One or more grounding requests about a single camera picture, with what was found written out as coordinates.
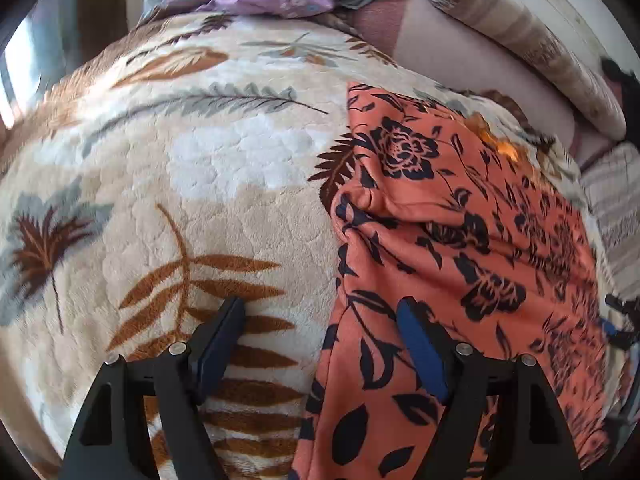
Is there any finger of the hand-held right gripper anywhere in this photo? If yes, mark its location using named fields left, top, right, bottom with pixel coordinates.
left=601, top=322, right=633, bottom=352
left=605, top=294, right=640, bottom=317

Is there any pink bed sheet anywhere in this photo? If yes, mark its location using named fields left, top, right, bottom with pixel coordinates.
left=350, top=0, right=626, bottom=171

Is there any beige striped pillow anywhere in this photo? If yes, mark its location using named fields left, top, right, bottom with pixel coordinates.
left=425, top=0, right=628, bottom=141

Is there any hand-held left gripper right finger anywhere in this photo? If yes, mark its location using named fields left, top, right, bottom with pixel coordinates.
left=396, top=297, right=583, bottom=480

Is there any leaf print fleece blanket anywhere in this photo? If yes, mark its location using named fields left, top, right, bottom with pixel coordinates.
left=0, top=12, right=601, bottom=480

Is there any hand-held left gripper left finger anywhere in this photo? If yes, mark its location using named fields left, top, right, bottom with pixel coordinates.
left=60, top=297, right=247, bottom=480

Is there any orange floral garment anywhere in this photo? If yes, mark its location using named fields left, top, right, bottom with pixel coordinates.
left=292, top=82, right=613, bottom=480

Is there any striped grey cloth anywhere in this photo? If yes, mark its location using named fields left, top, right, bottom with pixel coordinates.
left=580, top=142, right=640, bottom=301

